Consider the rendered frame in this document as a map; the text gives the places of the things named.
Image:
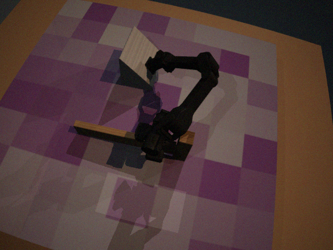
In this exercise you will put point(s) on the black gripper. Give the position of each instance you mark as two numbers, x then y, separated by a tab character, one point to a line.
157	159

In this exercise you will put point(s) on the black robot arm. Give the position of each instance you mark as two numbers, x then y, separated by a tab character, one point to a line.
179	119

